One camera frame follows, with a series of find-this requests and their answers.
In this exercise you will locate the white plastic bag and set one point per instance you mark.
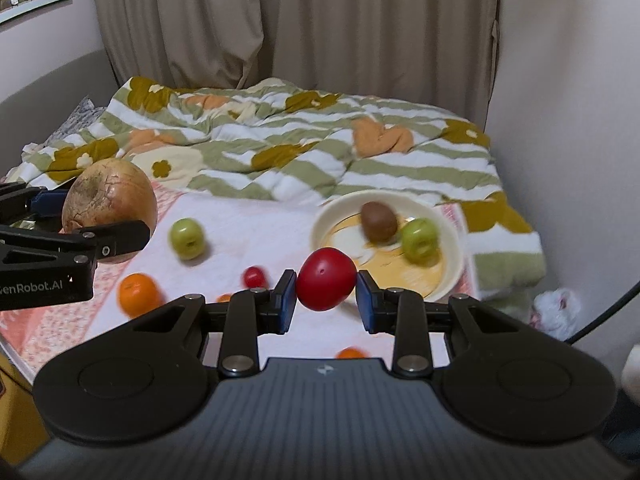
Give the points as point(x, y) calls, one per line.
point(555, 310)

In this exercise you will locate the brown kiwi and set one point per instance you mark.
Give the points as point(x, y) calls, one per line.
point(379, 221)

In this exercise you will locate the floral striped blanket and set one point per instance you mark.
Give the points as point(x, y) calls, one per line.
point(300, 170)

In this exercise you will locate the grey headboard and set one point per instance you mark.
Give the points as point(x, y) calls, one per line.
point(45, 85)

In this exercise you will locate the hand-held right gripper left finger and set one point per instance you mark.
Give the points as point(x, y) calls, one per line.
point(285, 305)

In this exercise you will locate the cream plate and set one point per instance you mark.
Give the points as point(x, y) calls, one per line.
point(442, 280)

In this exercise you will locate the small red tomato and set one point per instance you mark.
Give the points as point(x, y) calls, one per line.
point(254, 276)

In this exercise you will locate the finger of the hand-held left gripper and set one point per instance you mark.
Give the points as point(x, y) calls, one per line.
point(125, 237)
point(47, 200)

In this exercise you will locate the orange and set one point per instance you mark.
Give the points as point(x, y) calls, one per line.
point(224, 298)
point(351, 353)
point(141, 295)

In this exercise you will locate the grey patterned pillow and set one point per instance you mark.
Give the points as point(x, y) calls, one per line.
point(75, 120)

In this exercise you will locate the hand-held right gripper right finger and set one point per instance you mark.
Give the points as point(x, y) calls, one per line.
point(367, 305)

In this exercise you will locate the large yellow-red apple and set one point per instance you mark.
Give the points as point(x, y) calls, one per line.
point(110, 195)

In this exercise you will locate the green apple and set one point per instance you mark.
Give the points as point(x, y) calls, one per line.
point(187, 237)
point(421, 241)

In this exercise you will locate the white pink-patterned towel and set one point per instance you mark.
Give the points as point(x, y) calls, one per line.
point(260, 230)

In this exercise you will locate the white cloth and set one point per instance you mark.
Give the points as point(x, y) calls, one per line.
point(632, 372)

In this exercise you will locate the beige curtain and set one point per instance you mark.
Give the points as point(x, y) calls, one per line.
point(300, 25)

